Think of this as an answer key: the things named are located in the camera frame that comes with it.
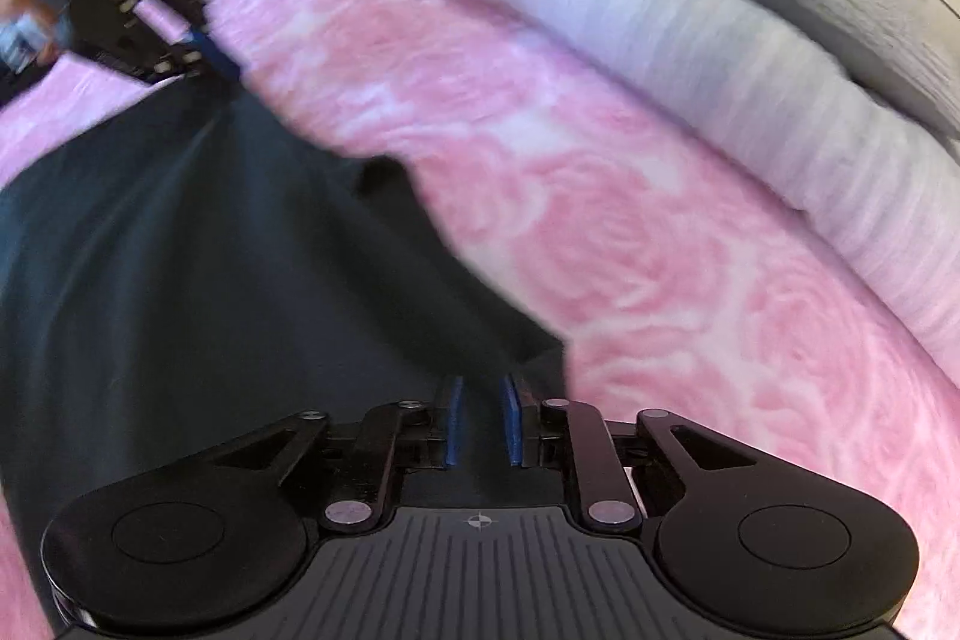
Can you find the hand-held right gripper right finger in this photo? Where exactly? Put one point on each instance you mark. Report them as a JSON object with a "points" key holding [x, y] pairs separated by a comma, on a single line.
{"points": [[511, 422]]}

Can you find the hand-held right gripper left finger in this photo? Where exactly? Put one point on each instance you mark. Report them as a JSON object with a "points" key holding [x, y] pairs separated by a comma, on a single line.
{"points": [[452, 422]]}

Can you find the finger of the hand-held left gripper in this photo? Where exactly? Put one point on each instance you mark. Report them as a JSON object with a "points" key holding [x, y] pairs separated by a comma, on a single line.
{"points": [[219, 57], [154, 63]]}

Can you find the black long-sleeve shirt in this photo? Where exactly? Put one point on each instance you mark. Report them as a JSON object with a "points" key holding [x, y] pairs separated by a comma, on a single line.
{"points": [[187, 280]]}

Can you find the pink floral blanket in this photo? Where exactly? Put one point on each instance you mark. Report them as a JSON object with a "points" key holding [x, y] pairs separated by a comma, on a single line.
{"points": [[600, 220]]}

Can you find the white striped duvet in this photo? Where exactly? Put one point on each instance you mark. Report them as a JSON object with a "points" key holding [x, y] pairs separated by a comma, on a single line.
{"points": [[570, 3]]}

